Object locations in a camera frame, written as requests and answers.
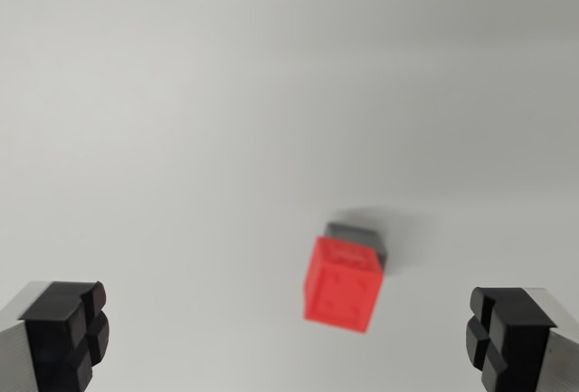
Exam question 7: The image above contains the black-padded silver gripper left finger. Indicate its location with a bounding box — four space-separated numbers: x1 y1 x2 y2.
0 280 110 392

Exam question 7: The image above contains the black-padded silver gripper right finger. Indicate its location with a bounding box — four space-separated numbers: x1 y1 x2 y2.
464 286 579 392

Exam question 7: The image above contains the red silicone infantino cube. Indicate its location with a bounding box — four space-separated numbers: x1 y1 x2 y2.
302 235 384 334

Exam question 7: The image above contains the grey silicone cube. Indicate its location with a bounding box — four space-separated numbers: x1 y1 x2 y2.
323 222 390 275

